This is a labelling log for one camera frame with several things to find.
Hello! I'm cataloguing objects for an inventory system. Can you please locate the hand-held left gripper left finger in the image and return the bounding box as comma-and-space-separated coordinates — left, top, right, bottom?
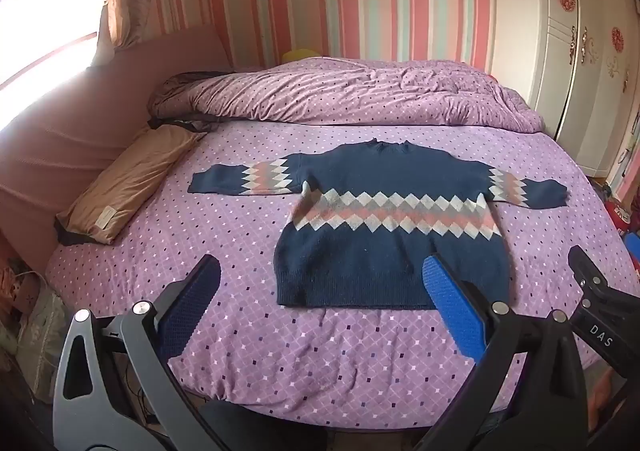
52, 254, 237, 451

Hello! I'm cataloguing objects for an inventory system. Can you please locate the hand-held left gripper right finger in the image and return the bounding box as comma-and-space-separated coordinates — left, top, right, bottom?
414, 253, 590, 451

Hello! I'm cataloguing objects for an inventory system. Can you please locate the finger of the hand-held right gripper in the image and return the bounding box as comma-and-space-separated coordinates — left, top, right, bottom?
567, 245, 640, 384

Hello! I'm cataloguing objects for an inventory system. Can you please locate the navy diamond-pattern knit sweater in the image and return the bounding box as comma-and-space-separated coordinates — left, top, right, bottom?
188, 140, 570, 310

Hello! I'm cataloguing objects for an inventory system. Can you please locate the purple dotted bedsheet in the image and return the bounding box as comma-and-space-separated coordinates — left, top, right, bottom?
45, 120, 627, 432

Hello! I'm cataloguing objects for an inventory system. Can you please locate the tan pillow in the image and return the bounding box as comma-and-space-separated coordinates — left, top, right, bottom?
54, 123, 209, 247

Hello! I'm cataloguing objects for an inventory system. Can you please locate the white bag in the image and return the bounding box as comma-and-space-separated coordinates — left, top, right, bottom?
16, 276, 68, 384

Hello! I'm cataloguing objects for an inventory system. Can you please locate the dark cloth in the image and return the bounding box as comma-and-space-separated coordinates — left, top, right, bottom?
147, 71, 222, 134

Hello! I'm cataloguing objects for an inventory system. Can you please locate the pink padded headboard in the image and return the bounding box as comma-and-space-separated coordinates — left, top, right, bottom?
0, 25, 237, 277

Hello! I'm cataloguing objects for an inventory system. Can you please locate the purple dotted quilt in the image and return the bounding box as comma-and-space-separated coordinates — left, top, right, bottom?
149, 57, 547, 134

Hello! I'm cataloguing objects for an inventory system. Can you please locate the yellow object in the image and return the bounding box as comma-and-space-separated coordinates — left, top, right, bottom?
281, 48, 322, 64

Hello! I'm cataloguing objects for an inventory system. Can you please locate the white wardrobe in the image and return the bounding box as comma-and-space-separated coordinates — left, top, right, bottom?
492, 0, 640, 178

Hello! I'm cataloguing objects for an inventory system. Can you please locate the window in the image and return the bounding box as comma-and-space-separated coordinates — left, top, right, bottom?
0, 0, 112, 132

